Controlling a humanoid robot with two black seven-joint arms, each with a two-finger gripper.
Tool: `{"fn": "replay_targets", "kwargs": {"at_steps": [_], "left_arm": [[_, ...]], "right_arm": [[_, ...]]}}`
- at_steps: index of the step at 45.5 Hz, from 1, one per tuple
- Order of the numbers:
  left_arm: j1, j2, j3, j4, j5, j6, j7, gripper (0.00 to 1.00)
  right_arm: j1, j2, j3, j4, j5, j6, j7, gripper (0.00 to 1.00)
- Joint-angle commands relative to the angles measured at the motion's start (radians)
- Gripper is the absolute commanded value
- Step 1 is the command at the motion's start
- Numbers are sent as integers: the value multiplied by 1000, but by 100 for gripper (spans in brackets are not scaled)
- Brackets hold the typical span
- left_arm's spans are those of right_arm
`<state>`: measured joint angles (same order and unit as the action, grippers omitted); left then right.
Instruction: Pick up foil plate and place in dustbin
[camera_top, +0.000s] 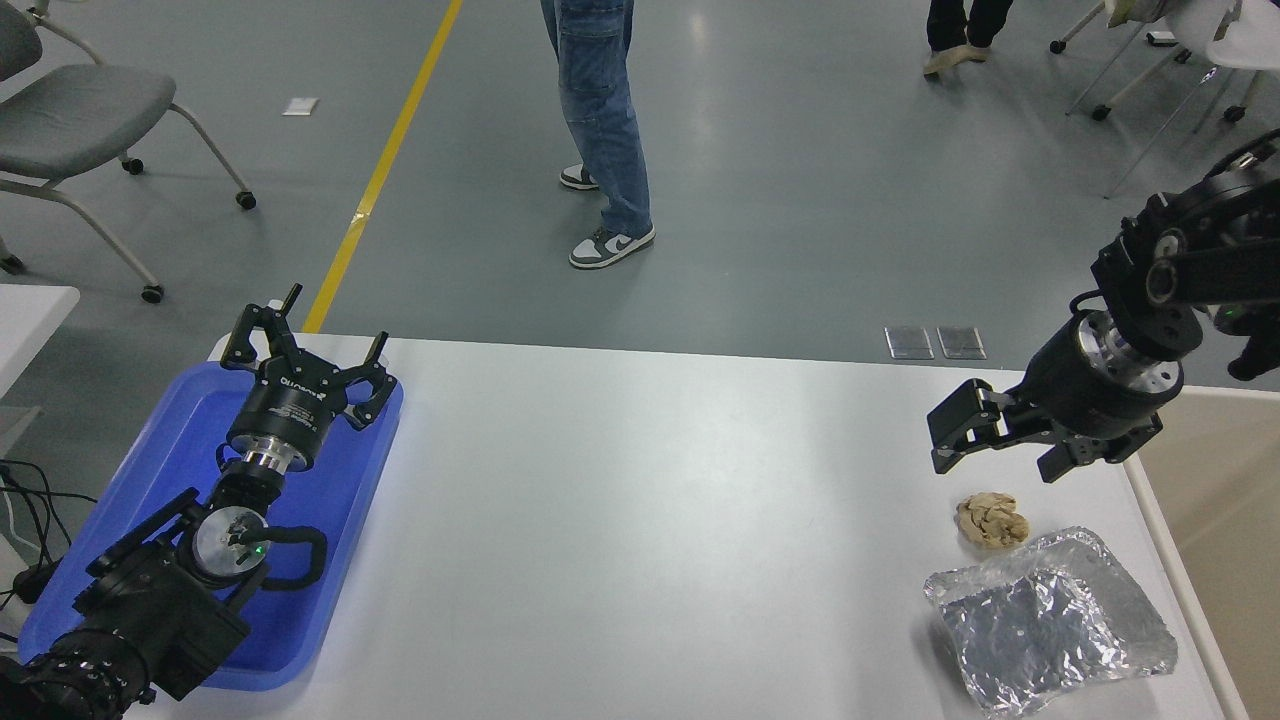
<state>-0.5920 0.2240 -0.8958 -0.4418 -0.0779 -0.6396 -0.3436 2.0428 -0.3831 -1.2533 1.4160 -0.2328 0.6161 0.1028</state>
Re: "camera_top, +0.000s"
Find blue plastic tray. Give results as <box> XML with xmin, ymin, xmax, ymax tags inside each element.
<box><xmin>18</xmin><ymin>360</ymin><xmax>405</xmax><ymax>693</ymax></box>

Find crumpled tan paper ball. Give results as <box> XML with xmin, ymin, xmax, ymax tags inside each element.
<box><xmin>955</xmin><ymin>492</ymin><xmax>1031</xmax><ymax>550</ymax></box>

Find person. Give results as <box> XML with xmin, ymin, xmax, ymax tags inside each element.
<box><xmin>922</xmin><ymin>0</ymin><xmax>1016</xmax><ymax>78</ymax></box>
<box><xmin>540</xmin><ymin>0</ymin><xmax>657</xmax><ymax>271</ymax></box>

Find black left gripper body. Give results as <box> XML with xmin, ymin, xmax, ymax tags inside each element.
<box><xmin>226</xmin><ymin>352</ymin><xmax>351</xmax><ymax>470</ymax></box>

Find large pale bin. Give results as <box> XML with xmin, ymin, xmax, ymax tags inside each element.
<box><xmin>1125</xmin><ymin>383</ymin><xmax>1280</xmax><ymax>720</ymax></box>

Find black cables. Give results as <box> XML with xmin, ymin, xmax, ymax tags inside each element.
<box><xmin>0</xmin><ymin>458</ymin><xmax>99</xmax><ymax>613</ymax></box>

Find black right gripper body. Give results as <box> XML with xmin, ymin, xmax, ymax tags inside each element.
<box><xmin>1005</xmin><ymin>316</ymin><xmax>1183</xmax><ymax>456</ymax></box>

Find foil plate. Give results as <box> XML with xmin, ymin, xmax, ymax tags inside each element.
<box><xmin>923</xmin><ymin>526</ymin><xmax>1179</xmax><ymax>719</ymax></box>

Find grey chair with wheels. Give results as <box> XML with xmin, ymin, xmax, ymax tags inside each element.
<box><xmin>0</xmin><ymin>0</ymin><xmax>258</xmax><ymax>304</ymax></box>

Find white chair with wheels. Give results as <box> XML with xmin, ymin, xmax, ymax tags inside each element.
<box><xmin>1105</xmin><ymin>0</ymin><xmax>1280</xmax><ymax>201</ymax></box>
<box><xmin>1048</xmin><ymin>0</ymin><xmax>1251</xmax><ymax>123</ymax></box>

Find white side table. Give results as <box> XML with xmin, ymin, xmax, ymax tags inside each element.
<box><xmin>0</xmin><ymin>285</ymin><xmax>81</xmax><ymax>461</ymax></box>

